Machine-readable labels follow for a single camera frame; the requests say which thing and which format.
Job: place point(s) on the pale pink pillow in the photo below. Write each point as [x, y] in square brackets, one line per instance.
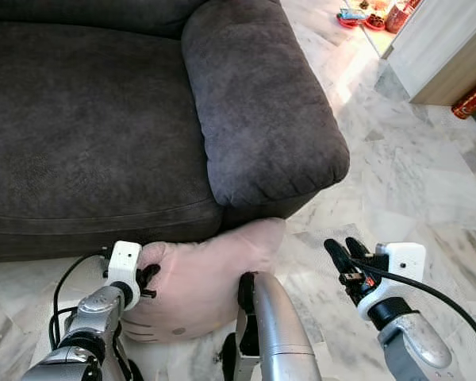
[198, 286]

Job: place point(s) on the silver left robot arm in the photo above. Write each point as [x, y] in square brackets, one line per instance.
[91, 313]

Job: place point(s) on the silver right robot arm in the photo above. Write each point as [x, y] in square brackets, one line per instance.
[420, 341]

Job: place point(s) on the dark grey fabric sofa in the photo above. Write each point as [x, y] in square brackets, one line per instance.
[103, 119]

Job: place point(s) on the red patterned cylinder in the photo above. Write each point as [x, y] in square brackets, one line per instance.
[472, 98]

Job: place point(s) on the white cabinet with wooden side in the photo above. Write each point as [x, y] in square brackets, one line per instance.
[444, 55]

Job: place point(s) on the small blue packet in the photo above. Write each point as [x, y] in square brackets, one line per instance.
[353, 13]

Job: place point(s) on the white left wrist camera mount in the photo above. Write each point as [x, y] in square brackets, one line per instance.
[124, 258]

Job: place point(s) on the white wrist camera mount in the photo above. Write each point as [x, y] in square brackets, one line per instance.
[404, 262]
[124, 258]

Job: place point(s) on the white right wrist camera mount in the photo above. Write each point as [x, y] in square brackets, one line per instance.
[404, 262]

